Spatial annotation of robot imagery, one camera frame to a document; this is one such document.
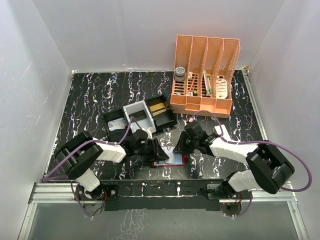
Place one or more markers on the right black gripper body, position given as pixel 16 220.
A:
pixel 184 144

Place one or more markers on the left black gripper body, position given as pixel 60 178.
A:
pixel 155 148

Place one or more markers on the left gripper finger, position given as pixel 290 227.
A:
pixel 156 157
pixel 157 147

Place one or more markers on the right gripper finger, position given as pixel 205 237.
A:
pixel 177 148
pixel 187 147

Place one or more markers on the white striped credit card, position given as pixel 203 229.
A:
pixel 168 150

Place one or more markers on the red leather card holder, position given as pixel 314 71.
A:
pixel 175 159

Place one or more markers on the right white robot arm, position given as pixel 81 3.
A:
pixel 268 169

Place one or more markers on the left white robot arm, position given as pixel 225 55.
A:
pixel 77 155

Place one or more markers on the white VIP card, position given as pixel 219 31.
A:
pixel 117 124

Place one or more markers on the black card in grey tray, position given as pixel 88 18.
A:
pixel 139 115

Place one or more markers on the grey plastic tray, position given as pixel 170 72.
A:
pixel 139 110

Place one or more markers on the black open tray box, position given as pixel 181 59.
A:
pixel 162 113

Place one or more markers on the white small box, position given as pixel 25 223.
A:
pixel 223 131

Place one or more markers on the white label packet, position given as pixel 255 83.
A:
pixel 221 88

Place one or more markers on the small round jar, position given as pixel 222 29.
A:
pixel 179 74

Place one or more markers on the orange plastic file organizer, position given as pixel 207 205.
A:
pixel 205 59

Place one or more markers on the black front mounting rail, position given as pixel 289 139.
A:
pixel 173 194

